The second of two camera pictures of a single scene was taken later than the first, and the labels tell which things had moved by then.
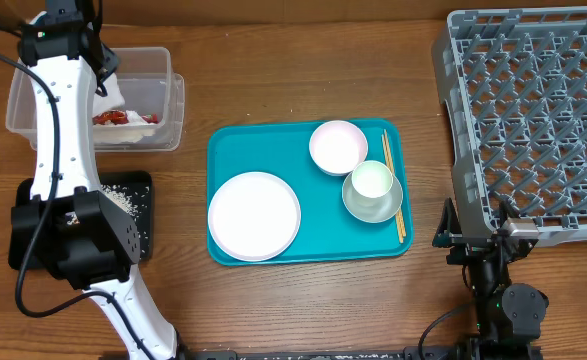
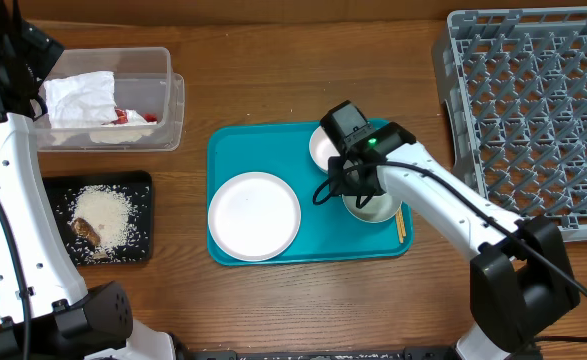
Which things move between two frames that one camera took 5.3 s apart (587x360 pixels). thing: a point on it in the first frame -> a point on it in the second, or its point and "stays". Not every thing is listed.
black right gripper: x=448 y=234 -> x=338 y=187
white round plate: x=254 y=216 stays
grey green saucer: x=373 y=209 stays
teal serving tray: x=328 y=232 stays
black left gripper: x=112 y=61 -> x=39 y=50
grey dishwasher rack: x=528 y=99 stays
